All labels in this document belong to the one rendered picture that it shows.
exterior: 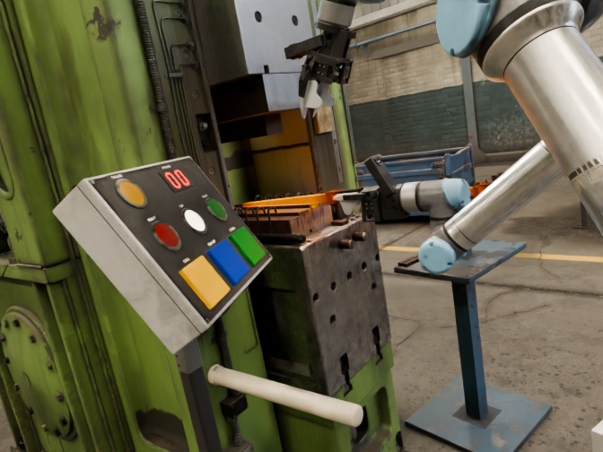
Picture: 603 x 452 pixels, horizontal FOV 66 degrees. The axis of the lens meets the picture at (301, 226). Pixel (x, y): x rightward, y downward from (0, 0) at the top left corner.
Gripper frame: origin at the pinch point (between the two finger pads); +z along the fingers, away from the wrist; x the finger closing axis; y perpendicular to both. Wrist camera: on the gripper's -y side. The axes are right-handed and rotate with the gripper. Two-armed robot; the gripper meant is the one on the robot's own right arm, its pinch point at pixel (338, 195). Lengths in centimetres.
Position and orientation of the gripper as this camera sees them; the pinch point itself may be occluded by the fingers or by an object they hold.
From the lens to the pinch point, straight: 130.6
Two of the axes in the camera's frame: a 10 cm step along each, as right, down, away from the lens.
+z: -7.7, 0.2, 6.3
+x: 6.1, -2.7, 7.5
